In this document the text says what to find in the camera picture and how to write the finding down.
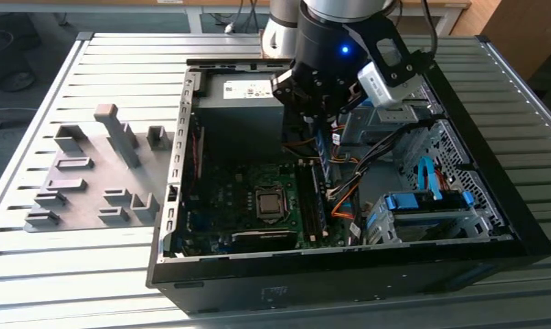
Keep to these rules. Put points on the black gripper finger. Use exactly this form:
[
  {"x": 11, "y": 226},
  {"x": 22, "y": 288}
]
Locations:
[
  {"x": 288, "y": 87},
  {"x": 353, "y": 96}
]

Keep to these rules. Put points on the RAM stick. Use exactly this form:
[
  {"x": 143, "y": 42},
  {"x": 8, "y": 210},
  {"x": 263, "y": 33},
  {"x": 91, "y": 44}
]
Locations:
[{"x": 323, "y": 154}]

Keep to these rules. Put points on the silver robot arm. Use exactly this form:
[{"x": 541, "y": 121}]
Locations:
[{"x": 275, "y": 37}]

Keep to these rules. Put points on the black RAM slot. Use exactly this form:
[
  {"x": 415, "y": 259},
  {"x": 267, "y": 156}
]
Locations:
[{"x": 305, "y": 202}]

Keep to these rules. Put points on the silver drive cage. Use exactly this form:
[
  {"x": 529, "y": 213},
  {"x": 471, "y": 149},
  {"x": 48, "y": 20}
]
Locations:
[{"x": 371, "y": 127}]

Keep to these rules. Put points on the grey power supply unit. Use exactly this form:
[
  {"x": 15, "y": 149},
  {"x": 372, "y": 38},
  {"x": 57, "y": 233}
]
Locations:
[{"x": 239, "y": 123}]

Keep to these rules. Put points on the white framed desk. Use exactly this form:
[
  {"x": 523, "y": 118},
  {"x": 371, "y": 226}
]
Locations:
[{"x": 193, "y": 20}]

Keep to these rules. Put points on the green motherboard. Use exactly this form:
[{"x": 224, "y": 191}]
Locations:
[{"x": 229, "y": 192}]

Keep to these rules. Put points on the CPU socket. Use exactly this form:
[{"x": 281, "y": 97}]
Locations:
[{"x": 269, "y": 204}]

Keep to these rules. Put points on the pale blue disk carrier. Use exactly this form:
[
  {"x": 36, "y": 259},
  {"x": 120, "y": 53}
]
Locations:
[{"x": 375, "y": 222}]

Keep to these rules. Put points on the grey parts rack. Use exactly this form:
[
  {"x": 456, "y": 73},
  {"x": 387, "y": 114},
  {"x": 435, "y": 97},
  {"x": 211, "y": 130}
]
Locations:
[{"x": 156, "y": 178}]

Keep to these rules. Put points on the perforated silver disk bay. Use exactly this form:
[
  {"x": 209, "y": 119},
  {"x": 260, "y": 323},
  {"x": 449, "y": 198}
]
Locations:
[{"x": 440, "y": 216}]

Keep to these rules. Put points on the wooden cabinet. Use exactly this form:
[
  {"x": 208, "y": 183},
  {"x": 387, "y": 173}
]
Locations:
[{"x": 521, "y": 34}]

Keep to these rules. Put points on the black graphics card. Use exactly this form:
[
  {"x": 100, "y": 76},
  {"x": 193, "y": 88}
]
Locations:
[{"x": 264, "y": 240}]

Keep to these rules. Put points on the black PC case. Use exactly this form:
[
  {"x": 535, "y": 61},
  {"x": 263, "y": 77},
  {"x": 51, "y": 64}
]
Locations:
[{"x": 303, "y": 281}]

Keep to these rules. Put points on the black wheeled chair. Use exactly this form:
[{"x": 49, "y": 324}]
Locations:
[{"x": 15, "y": 79}]

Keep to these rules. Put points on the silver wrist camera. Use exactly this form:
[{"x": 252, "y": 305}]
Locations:
[{"x": 385, "y": 92}]

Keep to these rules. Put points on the black camera bracket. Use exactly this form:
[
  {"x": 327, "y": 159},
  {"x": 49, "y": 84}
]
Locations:
[{"x": 368, "y": 41}]

